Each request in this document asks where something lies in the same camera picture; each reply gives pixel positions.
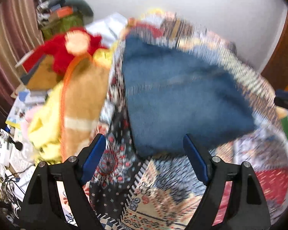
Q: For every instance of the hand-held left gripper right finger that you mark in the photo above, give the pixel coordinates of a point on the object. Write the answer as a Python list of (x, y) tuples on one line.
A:
[(196, 159)]

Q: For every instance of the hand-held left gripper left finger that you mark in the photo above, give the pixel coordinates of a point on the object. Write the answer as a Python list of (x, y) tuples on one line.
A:
[(93, 157)]

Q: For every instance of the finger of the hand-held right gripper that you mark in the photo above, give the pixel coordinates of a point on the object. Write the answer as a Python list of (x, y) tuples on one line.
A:
[(286, 100)]

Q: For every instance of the blue denim jacket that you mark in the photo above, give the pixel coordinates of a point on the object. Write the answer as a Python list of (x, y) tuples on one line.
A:
[(177, 88)]

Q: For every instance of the brown wooden door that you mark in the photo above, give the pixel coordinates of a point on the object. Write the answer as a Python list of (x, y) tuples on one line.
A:
[(285, 62)]

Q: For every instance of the patchwork printed blanket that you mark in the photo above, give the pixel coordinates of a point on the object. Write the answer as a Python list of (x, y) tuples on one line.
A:
[(158, 184)]

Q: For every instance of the brown orange-trimmed towel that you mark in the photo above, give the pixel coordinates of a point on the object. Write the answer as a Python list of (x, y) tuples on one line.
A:
[(84, 95)]

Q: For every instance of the pile of papers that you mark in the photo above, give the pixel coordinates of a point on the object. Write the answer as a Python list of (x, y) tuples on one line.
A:
[(16, 153)]

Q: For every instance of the red plush toy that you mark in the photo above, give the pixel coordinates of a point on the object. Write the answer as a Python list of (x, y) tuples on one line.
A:
[(57, 50)]

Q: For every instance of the white pillow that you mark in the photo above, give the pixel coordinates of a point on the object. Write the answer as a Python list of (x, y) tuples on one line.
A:
[(108, 26)]

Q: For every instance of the green bag with clutter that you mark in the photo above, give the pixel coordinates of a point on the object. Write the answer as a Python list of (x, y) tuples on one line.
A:
[(67, 22)]

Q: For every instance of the pink striped curtain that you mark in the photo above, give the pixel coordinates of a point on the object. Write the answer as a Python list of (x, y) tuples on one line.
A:
[(9, 40)]

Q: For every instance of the dark green cushion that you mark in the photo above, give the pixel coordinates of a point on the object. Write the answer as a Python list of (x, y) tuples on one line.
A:
[(82, 4)]

